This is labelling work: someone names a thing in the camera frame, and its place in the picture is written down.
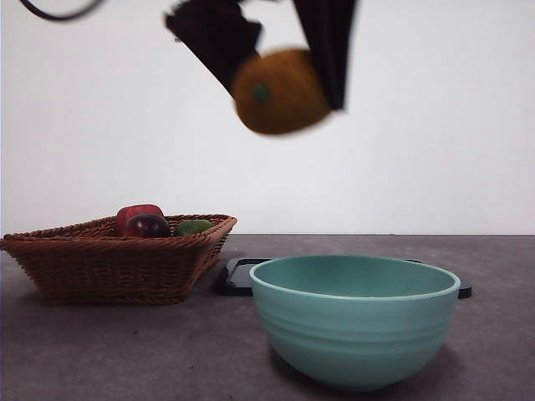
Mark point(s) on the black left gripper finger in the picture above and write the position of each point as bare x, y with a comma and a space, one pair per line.
330, 42
213, 37

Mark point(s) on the teal ribbed bowl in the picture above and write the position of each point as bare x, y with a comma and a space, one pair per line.
355, 334

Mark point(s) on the red apple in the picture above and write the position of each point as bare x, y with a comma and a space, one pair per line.
140, 210

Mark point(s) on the green avocado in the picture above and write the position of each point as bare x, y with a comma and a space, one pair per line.
192, 227

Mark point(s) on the dark purple plum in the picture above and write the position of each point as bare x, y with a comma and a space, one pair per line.
148, 226

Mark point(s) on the dark green rectangular tray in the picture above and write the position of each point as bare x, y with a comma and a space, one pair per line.
238, 277

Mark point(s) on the brown wicker basket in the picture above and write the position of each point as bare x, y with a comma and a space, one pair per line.
104, 271

